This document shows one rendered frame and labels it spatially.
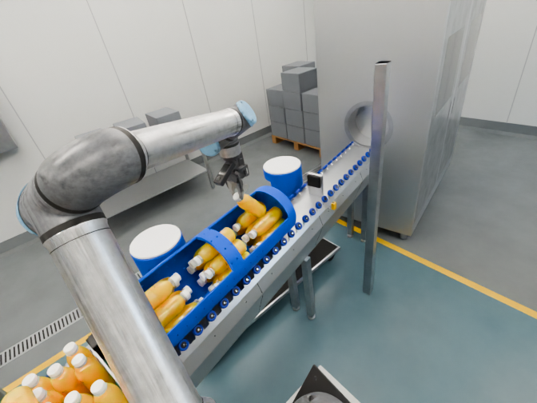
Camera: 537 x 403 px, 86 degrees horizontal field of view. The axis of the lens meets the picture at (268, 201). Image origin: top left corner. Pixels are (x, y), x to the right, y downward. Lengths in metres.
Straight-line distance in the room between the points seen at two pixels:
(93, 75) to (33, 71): 0.57
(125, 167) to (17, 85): 3.72
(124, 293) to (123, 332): 0.07
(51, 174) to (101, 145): 0.09
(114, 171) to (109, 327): 0.28
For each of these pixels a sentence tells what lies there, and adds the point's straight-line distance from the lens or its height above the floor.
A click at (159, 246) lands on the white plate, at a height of 1.04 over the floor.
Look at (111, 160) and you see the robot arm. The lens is 0.58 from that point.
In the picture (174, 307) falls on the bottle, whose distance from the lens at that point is 1.19.
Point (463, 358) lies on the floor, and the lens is 2.41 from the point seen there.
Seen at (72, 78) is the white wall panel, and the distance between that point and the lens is 4.31.
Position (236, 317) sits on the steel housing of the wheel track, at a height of 0.86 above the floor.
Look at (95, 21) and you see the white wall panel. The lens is 4.39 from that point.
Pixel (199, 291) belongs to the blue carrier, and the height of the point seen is 0.96.
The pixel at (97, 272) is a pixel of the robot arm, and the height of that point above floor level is 1.64.
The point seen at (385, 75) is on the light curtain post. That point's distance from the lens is 1.64.
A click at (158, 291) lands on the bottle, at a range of 1.19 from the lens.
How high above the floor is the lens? 1.99
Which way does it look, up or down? 33 degrees down
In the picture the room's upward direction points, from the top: 10 degrees counter-clockwise
